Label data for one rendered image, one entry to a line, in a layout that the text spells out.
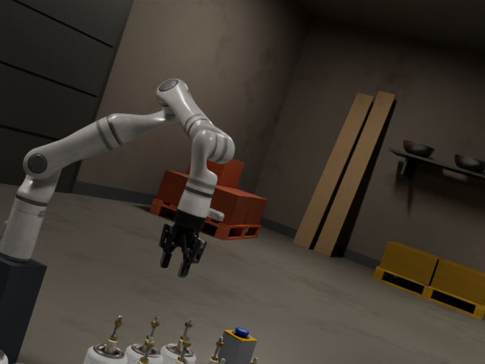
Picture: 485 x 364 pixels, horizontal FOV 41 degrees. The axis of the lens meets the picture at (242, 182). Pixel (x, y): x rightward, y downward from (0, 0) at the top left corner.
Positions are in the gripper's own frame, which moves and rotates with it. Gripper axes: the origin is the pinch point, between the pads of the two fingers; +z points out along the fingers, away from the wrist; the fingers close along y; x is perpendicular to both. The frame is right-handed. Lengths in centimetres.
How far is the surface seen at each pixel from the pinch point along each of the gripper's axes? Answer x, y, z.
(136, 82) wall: 270, -389, -67
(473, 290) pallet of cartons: 552, -129, 23
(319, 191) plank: 551, -344, -23
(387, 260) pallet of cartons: 523, -214, 23
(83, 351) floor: 27, -54, 47
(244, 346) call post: 27.4, 7.8, 17.4
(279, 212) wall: 580, -414, 22
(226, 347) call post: 25.5, 3.7, 19.4
